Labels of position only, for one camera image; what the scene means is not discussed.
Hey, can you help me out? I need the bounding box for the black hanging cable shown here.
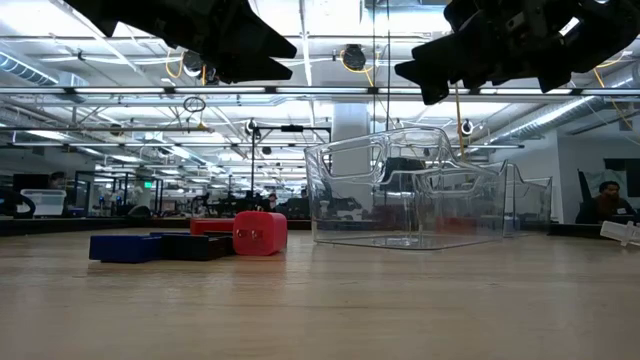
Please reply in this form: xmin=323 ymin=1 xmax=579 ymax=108
xmin=370 ymin=0 xmax=392 ymax=135

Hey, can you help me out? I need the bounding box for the black gantry frame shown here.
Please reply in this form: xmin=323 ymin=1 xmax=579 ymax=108
xmin=248 ymin=124 xmax=334 ymax=201

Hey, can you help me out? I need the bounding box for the blue framed LCD device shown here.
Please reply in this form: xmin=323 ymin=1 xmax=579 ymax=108
xmin=88 ymin=234 xmax=164 ymax=264

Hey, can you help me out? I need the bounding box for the black framed LCD device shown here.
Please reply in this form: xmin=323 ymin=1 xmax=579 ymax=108
xmin=158 ymin=232 xmax=236 ymax=262

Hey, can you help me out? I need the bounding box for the black aluminium table frame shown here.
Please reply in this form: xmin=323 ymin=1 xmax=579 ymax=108
xmin=0 ymin=216 xmax=607 ymax=238

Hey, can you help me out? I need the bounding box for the clear plastic piece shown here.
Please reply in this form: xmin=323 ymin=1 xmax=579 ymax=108
xmin=599 ymin=220 xmax=640 ymax=247

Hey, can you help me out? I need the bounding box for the yellow hanging cable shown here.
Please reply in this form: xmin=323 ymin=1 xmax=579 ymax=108
xmin=452 ymin=82 xmax=470 ymax=162

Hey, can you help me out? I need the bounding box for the black ceiling cable reel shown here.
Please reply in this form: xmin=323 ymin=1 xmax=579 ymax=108
xmin=181 ymin=49 xmax=207 ymax=79
xmin=342 ymin=44 xmax=368 ymax=72

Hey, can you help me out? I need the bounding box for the red wall charger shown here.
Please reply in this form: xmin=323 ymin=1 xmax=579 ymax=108
xmin=232 ymin=210 xmax=289 ymax=257

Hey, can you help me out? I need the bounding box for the red box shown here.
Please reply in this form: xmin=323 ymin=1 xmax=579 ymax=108
xmin=189 ymin=217 xmax=236 ymax=237

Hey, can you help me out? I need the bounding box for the ceiling light strip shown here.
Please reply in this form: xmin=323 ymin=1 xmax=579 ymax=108
xmin=0 ymin=86 xmax=640 ymax=96

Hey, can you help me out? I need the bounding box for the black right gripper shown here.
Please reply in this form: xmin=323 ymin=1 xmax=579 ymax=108
xmin=394 ymin=0 xmax=640 ymax=106

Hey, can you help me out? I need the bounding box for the white storage tub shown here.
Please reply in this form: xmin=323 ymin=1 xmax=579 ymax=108
xmin=20 ymin=188 xmax=67 ymax=217

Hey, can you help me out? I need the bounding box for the clear plastic bin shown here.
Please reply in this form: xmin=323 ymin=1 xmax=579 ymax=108
xmin=414 ymin=160 xmax=554 ymax=237
xmin=303 ymin=126 xmax=509 ymax=251

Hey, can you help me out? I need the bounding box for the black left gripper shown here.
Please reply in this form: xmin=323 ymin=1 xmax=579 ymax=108
xmin=64 ymin=0 xmax=299 ymax=85

